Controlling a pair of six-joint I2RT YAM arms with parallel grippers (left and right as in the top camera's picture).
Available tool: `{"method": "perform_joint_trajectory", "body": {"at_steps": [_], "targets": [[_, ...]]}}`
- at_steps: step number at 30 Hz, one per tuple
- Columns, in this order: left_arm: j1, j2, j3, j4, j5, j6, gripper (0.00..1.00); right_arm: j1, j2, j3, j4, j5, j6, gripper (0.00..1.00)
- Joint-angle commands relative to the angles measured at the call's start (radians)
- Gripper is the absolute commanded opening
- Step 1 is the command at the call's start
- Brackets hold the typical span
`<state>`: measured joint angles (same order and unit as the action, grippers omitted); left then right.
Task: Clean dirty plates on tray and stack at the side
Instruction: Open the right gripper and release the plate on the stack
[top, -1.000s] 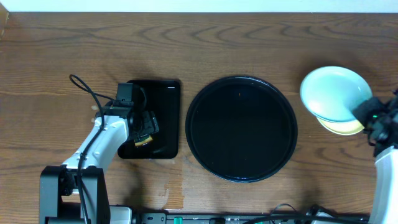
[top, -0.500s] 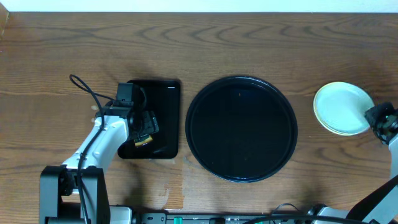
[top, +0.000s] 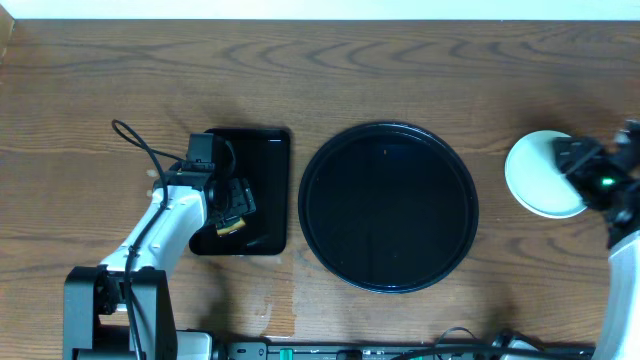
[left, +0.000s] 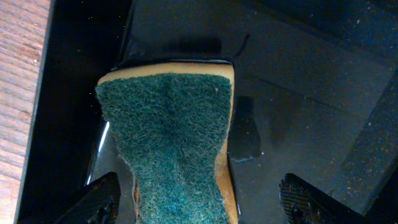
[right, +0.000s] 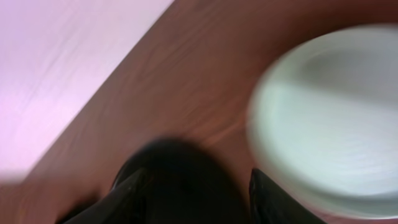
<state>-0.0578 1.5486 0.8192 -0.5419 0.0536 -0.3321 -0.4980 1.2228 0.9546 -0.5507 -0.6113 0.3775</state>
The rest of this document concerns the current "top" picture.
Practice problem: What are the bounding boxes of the yellow green sponge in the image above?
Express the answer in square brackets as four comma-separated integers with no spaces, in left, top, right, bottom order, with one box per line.
[216,217,246,237]

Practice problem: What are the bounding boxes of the light blue plate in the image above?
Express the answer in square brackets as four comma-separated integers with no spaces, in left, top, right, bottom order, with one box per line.
[504,130,586,219]

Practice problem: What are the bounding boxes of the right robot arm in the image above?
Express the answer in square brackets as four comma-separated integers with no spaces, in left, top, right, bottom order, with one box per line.
[552,120,639,360]

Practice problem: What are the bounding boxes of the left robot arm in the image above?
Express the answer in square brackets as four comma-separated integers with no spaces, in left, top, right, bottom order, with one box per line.
[63,133,256,359]

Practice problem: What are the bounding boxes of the black rectangular tray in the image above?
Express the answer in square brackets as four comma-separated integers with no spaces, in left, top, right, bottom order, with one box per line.
[189,128,291,256]

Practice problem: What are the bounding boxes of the black round tray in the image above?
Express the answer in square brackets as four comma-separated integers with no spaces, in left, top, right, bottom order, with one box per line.
[298,122,479,294]

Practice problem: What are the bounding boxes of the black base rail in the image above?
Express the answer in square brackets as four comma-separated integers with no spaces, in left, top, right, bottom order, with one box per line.
[174,340,596,360]

